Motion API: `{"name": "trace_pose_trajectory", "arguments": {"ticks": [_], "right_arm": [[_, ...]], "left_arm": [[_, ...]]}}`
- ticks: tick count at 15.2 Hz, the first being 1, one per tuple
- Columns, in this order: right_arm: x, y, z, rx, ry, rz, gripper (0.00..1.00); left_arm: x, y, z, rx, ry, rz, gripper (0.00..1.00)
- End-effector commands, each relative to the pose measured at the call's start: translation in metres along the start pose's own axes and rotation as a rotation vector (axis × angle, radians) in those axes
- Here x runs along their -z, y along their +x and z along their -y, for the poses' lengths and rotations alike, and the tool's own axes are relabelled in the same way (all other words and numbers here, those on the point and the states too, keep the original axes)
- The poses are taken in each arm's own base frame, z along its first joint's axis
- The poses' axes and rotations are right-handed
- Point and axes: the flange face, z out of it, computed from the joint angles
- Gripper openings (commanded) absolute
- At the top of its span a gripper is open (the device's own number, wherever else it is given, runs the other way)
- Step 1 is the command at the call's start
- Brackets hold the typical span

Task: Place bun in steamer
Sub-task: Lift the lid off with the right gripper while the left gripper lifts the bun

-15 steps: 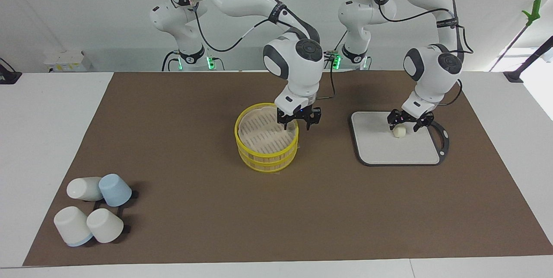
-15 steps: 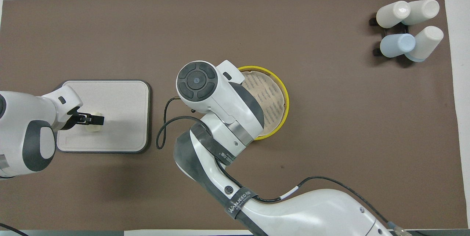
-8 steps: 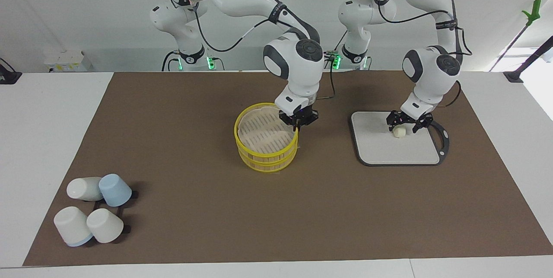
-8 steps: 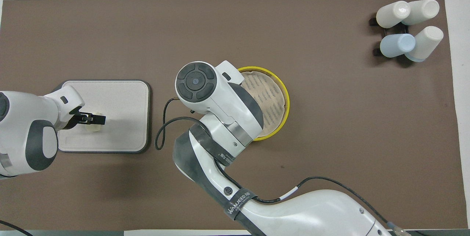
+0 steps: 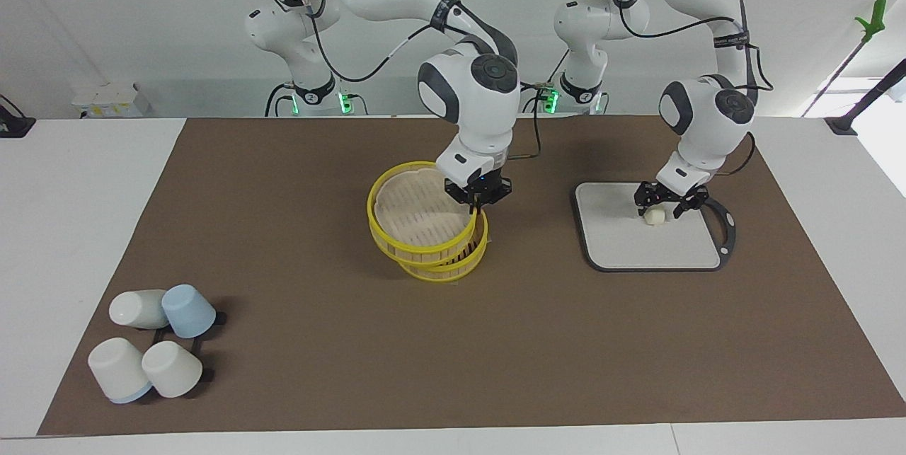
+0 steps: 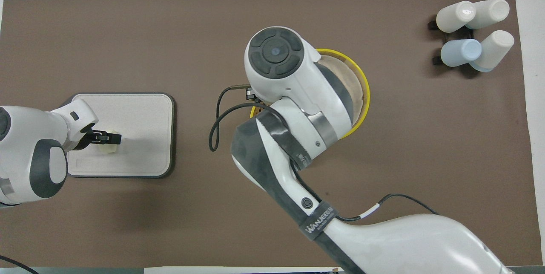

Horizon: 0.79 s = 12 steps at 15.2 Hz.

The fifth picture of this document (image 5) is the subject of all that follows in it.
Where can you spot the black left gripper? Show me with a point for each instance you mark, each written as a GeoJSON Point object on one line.
{"type": "Point", "coordinates": [672, 197]}

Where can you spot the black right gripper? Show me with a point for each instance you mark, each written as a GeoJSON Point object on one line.
{"type": "Point", "coordinates": [478, 187]}

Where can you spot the small white steamed bun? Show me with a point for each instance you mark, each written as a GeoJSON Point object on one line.
{"type": "Point", "coordinates": [655, 218]}

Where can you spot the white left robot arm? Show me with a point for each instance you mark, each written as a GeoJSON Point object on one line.
{"type": "Point", "coordinates": [708, 115]}

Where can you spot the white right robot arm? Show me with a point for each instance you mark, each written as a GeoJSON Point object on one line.
{"type": "Point", "coordinates": [481, 108]}

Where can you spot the yellow bamboo steamer basket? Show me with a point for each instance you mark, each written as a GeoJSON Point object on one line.
{"type": "Point", "coordinates": [453, 269]}

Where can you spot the grey cutting board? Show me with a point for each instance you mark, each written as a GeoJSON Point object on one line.
{"type": "Point", "coordinates": [637, 246]}

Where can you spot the brown table mat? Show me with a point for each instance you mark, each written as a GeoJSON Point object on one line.
{"type": "Point", "coordinates": [318, 342]}

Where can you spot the thin rod with green clip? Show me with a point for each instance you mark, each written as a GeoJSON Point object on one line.
{"type": "Point", "coordinates": [876, 16]}

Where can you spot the light blue plastic cup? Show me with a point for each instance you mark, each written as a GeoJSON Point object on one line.
{"type": "Point", "coordinates": [187, 310]}

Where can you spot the white plastic cup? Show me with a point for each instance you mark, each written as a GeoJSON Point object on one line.
{"type": "Point", "coordinates": [134, 308]}
{"type": "Point", "coordinates": [117, 370]}
{"type": "Point", "coordinates": [171, 369]}

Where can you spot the white background box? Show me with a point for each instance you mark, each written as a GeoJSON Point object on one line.
{"type": "Point", "coordinates": [106, 100]}

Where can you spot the black camera stand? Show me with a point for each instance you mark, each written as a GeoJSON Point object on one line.
{"type": "Point", "coordinates": [841, 126]}

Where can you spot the black clamp mount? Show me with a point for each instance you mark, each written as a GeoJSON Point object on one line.
{"type": "Point", "coordinates": [14, 126]}

